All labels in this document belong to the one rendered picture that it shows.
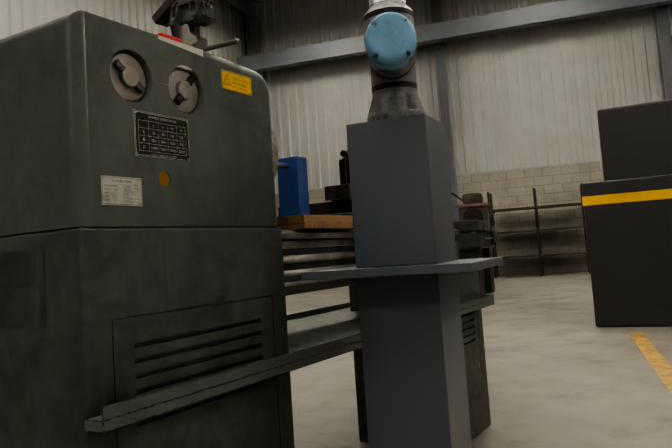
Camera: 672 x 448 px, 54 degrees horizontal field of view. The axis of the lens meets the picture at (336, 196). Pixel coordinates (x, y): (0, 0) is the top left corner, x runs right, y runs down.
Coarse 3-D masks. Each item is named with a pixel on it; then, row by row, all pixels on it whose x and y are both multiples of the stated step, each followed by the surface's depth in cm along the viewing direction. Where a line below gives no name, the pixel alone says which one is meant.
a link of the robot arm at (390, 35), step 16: (384, 0) 152; (400, 0) 153; (368, 16) 153; (384, 16) 149; (400, 16) 148; (368, 32) 149; (384, 32) 149; (400, 32) 149; (368, 48) 150; (384, 48) 149; (400, 48) 149; (384, 64) 151; (400, 64) 151
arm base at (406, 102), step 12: (384, 84) 163; (396, 84) 163; (408, 84) 163; (372, 96) 167; (384, 96) 163; (396, 96) 162; (408, 96) 163; (372, 108) 166; (384, 108) 162; (396, 108) 161; (408, 108) 162; (420, 108) 163; (372, 120) 164
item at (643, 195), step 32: (608, 128) 610; (640, 128) 598; (608, 160) 609; (640, 160) 597; (608, 192) 570; (640, 192) 559; (608, 224) 569; (640, 224) 558; (608, 256) 568; (640, 256) 557; (608, 288) 567; (640, 288) 556; (608, 320) 566; (640, 320) 555
